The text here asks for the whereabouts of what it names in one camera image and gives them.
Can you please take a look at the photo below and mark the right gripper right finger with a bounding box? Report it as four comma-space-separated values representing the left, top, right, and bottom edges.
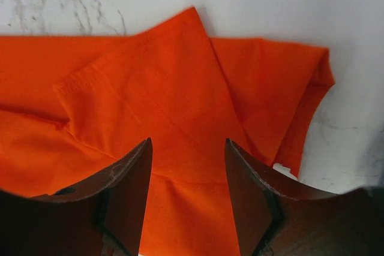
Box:
225, 140, 383, 255

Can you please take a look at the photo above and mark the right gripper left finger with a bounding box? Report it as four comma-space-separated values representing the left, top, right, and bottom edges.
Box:
1, 139, 152, 255

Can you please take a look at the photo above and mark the orange t shirt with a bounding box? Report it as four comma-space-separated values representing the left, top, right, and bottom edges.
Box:
1, 8, 334, 255

